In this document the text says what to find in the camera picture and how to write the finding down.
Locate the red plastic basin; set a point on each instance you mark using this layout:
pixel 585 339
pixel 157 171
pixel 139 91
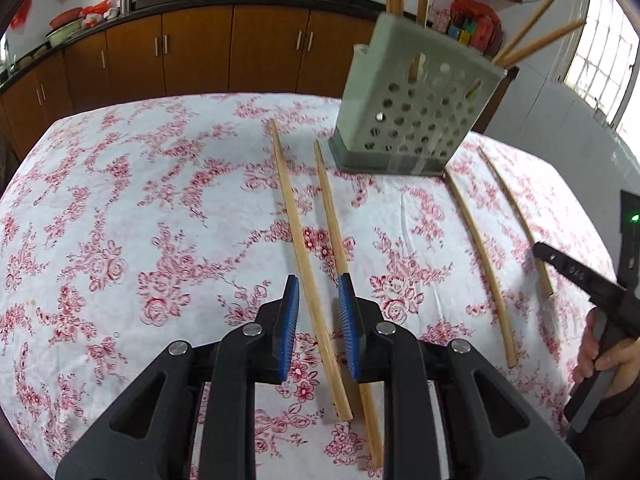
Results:
pixel 66 17

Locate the green plastic basin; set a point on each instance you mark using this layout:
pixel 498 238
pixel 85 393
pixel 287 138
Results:
pixel 65 34

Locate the pink label bottle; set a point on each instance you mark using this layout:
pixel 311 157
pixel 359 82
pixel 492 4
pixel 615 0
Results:
pixel 441 21

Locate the red hanging plastic bag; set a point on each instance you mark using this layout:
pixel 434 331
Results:
pixel 22 12

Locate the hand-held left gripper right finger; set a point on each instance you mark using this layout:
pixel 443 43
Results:
pixel 349 330

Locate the orange plastic bag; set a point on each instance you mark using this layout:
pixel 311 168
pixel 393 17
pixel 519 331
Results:
pixel 96 8

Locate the floral red white tablecloth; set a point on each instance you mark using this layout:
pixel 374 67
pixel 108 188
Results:
pixel 150 185

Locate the person's right hand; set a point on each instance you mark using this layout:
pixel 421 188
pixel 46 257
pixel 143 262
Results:
pixel 622 362

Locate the red bag over condiments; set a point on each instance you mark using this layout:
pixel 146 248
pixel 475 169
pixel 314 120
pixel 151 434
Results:
pixel 475 7

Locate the metal cup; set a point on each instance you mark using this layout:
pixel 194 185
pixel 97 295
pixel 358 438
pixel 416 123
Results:
pixel 125 4

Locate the brown base cabinet unit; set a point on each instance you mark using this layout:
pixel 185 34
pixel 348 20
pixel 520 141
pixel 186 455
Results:
pixel 200 55

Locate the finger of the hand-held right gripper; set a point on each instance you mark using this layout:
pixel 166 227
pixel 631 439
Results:
pixel 550 256

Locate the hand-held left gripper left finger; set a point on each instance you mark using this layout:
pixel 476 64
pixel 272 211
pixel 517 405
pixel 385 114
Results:
pixel 287 330

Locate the barred window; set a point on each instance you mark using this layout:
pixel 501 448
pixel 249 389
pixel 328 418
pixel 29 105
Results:
pixel 600 45

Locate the green perforated utensil holder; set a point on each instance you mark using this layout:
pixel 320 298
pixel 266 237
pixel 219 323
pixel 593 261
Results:
pixel 395 45

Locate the dark sauce bottle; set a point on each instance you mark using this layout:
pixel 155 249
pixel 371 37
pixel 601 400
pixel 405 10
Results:
pixel 496 39

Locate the tall red sauce bottle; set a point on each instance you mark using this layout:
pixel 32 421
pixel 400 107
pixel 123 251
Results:
pixel 482 35

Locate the colourful condiment box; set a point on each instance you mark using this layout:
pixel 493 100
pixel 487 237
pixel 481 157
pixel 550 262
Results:
pixel 461 31

